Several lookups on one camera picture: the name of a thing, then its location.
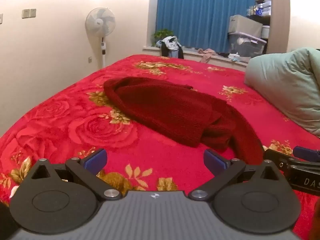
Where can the blue curtain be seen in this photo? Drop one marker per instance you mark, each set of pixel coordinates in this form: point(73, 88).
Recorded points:
point(200, 12)

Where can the white round container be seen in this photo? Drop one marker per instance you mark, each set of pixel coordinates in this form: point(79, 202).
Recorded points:
point(265, 32)

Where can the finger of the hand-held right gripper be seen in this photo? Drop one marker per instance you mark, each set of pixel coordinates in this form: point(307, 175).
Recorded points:
point(306, 152)
point(277, 157)

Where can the dark red knitted sweater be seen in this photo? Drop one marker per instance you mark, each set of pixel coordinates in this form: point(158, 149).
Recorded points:
point(172, 112)

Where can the red floral blanket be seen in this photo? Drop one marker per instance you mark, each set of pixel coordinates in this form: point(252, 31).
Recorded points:
point(75, 130)

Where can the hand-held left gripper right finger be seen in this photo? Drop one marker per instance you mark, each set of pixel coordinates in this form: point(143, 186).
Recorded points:
point(214, 162)

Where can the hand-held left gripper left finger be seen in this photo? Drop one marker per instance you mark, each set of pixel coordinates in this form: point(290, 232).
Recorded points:
point(96, 160)

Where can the stack of white packets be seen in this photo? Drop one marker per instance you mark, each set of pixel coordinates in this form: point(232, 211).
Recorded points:
point(263, 7)

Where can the pink cloth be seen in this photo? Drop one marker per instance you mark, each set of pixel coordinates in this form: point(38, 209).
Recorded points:
point(207, 54)

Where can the green potted plant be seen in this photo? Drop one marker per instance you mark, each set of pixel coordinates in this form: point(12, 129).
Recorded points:
point(162, 33)

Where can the double wall switch plate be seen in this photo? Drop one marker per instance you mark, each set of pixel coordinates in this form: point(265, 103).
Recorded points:
point(29, 13)

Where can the windowsill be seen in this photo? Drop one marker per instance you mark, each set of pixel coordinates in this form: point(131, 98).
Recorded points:
point(195, 56)

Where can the white standing fan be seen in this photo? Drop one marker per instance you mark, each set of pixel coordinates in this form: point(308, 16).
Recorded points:
point(100, 22)

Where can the pile of clothes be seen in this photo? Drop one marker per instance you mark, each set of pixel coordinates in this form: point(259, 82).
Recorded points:
point(171, 45)

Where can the clear plastic storage box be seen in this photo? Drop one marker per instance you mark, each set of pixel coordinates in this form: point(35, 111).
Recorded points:
point(246, 46)

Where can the beige covered box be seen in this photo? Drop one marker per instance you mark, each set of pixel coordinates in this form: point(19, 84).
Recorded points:
point(243, 25)

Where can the pale green pillow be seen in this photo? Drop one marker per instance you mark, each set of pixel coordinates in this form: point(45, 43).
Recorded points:
point(287, 87)

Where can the wooden shelf unit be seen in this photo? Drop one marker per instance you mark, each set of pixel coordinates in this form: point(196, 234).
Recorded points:
point(278, 17)

